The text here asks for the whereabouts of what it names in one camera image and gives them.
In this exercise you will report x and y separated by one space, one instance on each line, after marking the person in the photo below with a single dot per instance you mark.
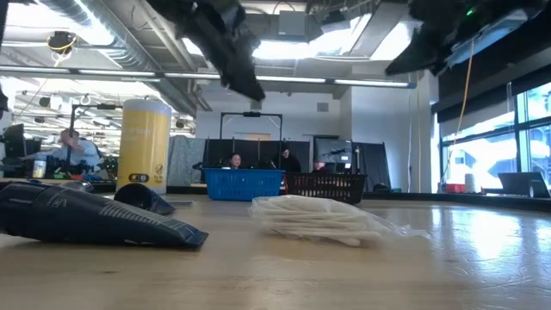
319 167
77 150
289 163
235 161

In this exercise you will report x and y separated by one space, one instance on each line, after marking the dark blue toiletry tube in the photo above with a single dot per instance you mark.
138 199
86 215

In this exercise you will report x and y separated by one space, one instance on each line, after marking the dark laptop on desk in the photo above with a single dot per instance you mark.
521 183

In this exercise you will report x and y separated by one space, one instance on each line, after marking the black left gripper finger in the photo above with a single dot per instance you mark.
243 73

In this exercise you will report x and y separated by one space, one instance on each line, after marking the black plastic mesh basket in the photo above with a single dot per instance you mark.
327 188

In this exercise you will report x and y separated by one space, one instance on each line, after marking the blue plastic mesh basket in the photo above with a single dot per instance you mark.
243 185

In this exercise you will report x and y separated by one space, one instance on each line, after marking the silver ventilation duct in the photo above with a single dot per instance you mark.
142 47

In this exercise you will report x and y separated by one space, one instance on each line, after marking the red storage box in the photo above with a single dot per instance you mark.
454 188

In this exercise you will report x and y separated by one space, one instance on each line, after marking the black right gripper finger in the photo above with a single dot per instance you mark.
424 56

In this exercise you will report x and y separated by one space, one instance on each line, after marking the long ceiling light strip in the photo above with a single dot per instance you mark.
116 73

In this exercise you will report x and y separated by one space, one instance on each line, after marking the black round ceiling device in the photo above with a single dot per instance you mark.
61 42

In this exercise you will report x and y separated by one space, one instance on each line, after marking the grey cloth cover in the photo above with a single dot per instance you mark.
185 159

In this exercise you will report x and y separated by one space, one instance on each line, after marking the black desktop monitor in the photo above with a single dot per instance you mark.
333 150

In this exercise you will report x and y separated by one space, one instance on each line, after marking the black partition curtain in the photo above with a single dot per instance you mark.
258 150
374 168

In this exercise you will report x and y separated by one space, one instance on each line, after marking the black rig frame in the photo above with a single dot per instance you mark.
251 114
105 106

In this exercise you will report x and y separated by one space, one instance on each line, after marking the grey ceiling box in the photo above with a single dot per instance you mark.
292 23

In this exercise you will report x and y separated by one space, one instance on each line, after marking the yellow white wipes canister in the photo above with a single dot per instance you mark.
144 142

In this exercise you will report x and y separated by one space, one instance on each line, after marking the dark desktop monitor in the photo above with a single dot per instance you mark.
15 140

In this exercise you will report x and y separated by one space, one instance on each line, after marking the white jar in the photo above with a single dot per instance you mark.
39 170

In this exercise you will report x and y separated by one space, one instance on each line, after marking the clear bag of cotton swabs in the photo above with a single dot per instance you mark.
310 219

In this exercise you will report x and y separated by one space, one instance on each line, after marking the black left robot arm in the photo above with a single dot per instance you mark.
181 10

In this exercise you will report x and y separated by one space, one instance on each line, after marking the white paper roll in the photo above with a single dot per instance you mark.
470 183

